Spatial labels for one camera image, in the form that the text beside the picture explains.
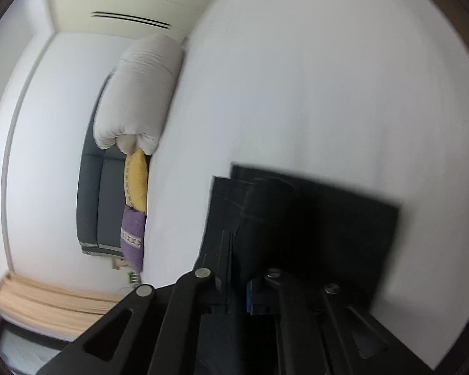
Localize bed with white sheet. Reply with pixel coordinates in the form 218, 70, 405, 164
141, 0, 469, 368

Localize white folded duvet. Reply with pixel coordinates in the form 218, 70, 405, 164
94, 34, 186, 156

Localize beige curtain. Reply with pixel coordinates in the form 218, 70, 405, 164
0, 273, 123, 340

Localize purple pillow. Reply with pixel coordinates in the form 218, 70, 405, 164
119, 205, 147, 273

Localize yellow pillow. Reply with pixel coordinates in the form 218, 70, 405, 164
124, 148, 149, 212

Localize black pants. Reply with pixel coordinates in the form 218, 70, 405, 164
195, 163, 400, 375

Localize grey upholstered headboard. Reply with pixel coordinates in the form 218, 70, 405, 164
76, 68, 128, 256

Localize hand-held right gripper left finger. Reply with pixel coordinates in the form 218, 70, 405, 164
35, 230, 234, 375

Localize black framed glass door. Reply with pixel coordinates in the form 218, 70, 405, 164
0, 312, 65, 375

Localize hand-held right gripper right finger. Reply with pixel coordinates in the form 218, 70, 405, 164
247, 268, 434, 375

